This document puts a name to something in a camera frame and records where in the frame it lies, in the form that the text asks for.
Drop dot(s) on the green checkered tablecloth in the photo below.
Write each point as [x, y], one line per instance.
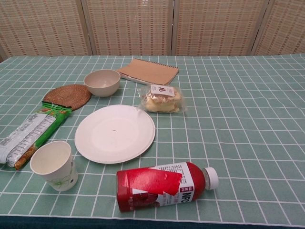
[238, 131]

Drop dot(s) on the beige bowl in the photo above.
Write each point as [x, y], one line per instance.
[102, 82]

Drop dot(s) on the wrapped bread with white label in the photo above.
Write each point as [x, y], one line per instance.
[160, 100]

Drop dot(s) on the brown spiral notebook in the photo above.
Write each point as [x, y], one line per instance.
[149, 71]

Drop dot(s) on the round woven rattan coaster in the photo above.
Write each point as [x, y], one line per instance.
[65, 96]

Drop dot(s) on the white round plate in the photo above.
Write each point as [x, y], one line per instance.
[114, 136]

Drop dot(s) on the red juice bottle white cap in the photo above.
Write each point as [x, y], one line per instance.
[157, 188]

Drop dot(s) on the bamboo folding screen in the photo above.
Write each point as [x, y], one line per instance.
[152, 26]

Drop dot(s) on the white paper cup green print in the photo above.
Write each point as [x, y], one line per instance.
[56, 167]

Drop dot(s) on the green and white snack package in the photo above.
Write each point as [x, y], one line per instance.
[28, 136]

